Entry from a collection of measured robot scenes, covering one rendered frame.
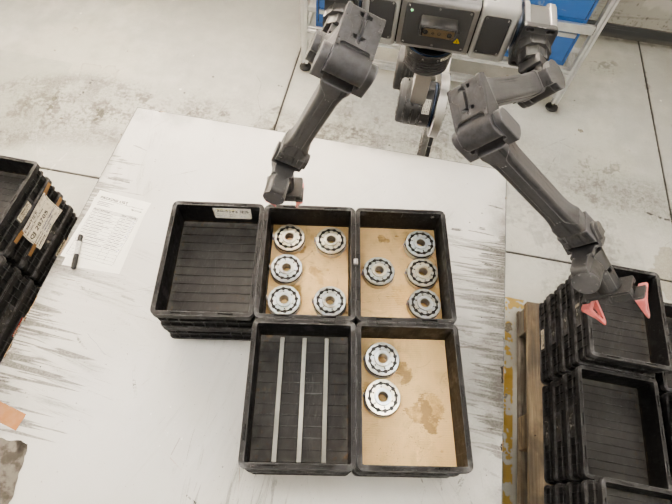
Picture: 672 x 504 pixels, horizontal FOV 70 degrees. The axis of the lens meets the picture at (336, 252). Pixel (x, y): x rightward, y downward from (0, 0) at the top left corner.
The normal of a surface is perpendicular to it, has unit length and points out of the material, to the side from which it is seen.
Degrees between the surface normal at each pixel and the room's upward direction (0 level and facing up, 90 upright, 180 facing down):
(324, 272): 0
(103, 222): 0
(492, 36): 90
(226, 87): 0
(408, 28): 90
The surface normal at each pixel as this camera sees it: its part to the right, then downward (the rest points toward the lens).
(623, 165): 0.04, -0.48
